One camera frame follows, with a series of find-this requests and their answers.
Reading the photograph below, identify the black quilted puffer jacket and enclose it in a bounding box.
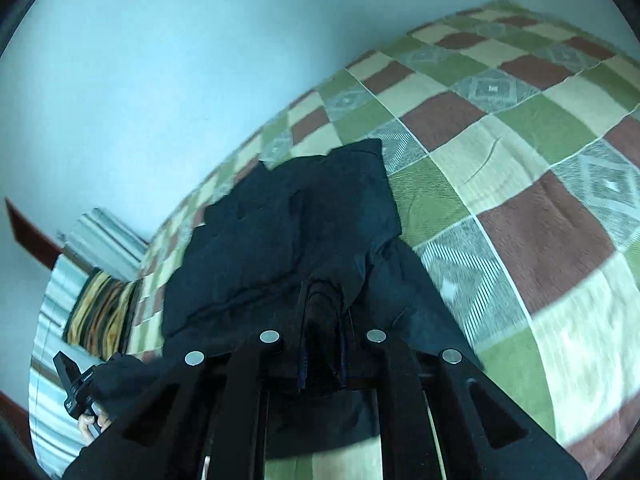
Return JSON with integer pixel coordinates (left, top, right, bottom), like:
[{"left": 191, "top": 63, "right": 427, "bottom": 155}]
[{"left": 93, "top": 139, "right": 473, "bottom": 460}]

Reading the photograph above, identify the person's left hand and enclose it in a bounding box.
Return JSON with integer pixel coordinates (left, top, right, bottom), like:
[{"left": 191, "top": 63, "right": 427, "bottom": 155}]
[{"left": 78, "top": 405, "right": 112, "bottom": 446}]

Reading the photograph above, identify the dark yellow striped cushion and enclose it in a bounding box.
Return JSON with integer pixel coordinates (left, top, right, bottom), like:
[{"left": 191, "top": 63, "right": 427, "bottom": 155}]
[{"left": 62, "top": 268, "right": 142, "bottom": 361}]

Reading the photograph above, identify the brown wooden headboard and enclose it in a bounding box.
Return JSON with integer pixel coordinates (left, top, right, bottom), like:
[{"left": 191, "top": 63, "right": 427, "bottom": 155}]
[{"left": 1, "top": 198, "right": 61, "bottom": 408}]

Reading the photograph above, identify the blue striped pillow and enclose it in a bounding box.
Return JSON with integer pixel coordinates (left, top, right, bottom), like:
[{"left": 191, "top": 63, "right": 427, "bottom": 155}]
[{"left": 28, "top": 208, "right": 146, "bottom": 479}]

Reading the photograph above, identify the checkered patchwork bed cover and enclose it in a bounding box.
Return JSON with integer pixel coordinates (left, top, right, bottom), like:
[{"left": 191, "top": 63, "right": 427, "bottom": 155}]
[{"left": 126, "top": 1, "right": 639, "bottom": 478}]

